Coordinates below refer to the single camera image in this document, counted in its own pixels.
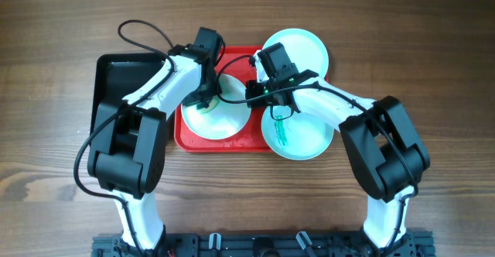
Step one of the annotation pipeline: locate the black aluminium base frame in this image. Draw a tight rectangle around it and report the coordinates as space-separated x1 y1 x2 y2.
90 230 436 257

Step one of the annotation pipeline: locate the black rectangular tray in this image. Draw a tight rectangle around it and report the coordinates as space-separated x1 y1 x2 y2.
90 53 163 132

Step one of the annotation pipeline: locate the white round plate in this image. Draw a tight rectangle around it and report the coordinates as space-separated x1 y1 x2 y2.
181 75 251 140

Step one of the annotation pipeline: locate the red plastic tray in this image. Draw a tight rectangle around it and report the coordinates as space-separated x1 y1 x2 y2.
173 46 271 153

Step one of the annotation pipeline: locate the black cable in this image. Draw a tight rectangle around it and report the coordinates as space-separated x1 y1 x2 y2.
214 53 418 257
73 19 177 250

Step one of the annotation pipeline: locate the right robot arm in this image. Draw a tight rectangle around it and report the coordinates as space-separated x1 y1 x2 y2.
245 70 430 255

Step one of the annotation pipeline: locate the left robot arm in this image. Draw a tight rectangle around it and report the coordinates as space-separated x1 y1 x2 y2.
83 50 218 256

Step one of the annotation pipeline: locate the light blue plate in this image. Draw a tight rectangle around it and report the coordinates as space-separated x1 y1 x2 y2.
261 106 335 160
262 28 329 78

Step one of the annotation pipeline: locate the right black cable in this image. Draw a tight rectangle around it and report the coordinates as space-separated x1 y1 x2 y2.
214 53 418 257

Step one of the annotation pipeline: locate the green yellow sponge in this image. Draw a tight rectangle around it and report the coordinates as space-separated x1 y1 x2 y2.
183 95 220 114

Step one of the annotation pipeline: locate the left black cable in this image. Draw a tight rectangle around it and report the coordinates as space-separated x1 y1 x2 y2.
73 19 177 250

